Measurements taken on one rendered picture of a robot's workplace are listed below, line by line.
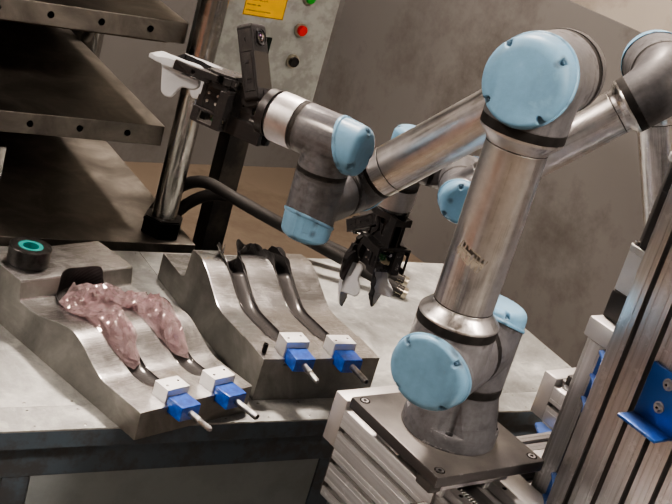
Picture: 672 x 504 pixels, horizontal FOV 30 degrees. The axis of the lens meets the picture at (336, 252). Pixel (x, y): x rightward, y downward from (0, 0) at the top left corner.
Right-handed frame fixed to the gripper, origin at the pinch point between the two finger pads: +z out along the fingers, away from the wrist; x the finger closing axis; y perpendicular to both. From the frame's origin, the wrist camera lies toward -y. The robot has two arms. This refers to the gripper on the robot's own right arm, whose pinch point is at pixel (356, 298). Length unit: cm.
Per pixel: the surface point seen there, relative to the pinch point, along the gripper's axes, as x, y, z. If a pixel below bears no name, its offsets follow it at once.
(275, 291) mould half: -3.3, -22.9, 10.8
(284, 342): -13.3, 0.6, 9.3
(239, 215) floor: 125, -269, 101
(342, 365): -2.2, 5.1, 11.8
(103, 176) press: -9, -108, 22
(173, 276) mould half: -17.7, -40.6, 16.9
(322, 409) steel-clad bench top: -4.3, 5.9, 21.0
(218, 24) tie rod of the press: -6, -72, -30
